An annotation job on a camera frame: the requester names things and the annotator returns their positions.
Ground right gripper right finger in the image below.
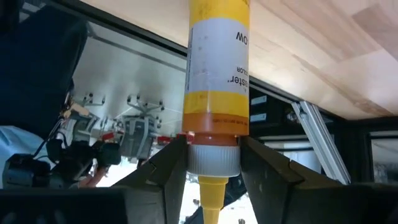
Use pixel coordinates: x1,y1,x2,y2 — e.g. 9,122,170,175
239,136,352,224

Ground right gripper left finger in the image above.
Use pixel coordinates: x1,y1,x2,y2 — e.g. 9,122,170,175
112,136,188,224

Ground yellow-capped small bottle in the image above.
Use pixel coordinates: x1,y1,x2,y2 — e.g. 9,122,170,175
182,0,251,224

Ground grey office chair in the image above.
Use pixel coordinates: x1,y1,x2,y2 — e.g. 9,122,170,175
119,93,165,162
71,91,106,144

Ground black box white labels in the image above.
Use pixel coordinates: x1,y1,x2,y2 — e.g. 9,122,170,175
248,86,293,138

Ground silver aluminium extrusion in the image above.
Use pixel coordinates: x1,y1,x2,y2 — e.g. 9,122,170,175
290,100,352,186

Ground person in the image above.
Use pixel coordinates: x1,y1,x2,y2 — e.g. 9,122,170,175
0,0,91,187

